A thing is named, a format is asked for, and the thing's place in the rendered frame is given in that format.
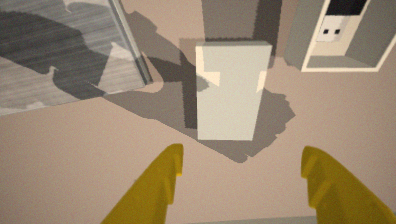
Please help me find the black usb stick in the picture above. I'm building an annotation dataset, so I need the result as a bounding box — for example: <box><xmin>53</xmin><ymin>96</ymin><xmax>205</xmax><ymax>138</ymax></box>
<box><xmin>316</xmin><ymin>0</ymin><xmax>367</xmax><ymax>42</ymax></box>

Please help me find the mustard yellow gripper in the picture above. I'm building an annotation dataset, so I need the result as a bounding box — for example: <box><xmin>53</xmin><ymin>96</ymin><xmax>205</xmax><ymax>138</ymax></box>
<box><xmin>100</xmin><ymin>144</ymin><xmax>396</xmax><ymax>224</ymax></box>

